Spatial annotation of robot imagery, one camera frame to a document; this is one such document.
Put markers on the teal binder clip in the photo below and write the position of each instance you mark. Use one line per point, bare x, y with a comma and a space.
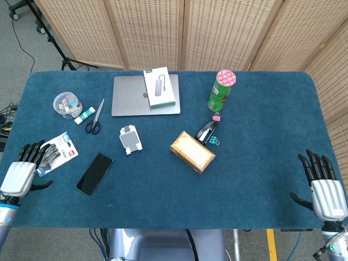
213, 140

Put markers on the gold wrapped box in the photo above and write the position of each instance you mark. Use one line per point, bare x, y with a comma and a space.
192, 151

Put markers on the blue table mat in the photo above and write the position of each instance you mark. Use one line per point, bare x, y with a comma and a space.
174, 176

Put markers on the white glue stick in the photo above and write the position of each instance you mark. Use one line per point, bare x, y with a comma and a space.
84, 115

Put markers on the blue carded product pack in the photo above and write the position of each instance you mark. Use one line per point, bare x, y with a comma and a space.
61, 152

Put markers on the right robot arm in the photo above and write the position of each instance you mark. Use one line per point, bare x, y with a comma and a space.
333, 244

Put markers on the green chips can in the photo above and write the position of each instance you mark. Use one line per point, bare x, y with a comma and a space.
220, 91

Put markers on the black stapler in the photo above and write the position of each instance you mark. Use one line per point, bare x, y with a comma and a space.
206, 131

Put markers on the silver laptop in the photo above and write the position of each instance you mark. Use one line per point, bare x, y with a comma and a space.
130, 95

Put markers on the white phone stand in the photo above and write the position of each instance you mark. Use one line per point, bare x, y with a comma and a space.
130, 138

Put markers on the pink binder clip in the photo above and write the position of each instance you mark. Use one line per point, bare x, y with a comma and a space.
216, 117

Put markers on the woven folding screen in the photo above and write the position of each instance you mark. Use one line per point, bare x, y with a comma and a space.
190, 32

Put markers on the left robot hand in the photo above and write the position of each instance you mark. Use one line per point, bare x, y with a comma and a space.
19, 176

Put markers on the clear plastic clip jar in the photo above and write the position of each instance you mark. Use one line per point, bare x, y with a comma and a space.
67, 105

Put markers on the black smartphone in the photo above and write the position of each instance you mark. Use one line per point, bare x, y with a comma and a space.
94, 174

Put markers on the black caster wheel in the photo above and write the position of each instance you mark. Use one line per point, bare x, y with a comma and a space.
14, 15

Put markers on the robot torso base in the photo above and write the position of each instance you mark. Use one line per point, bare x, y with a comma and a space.
163, 244

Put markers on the white usb hub box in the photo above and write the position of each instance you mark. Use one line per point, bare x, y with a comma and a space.
160, 87

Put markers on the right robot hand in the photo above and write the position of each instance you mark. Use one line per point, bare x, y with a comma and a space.
326, 194

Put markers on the black tripod stand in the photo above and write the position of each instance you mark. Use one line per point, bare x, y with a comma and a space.
54, 43

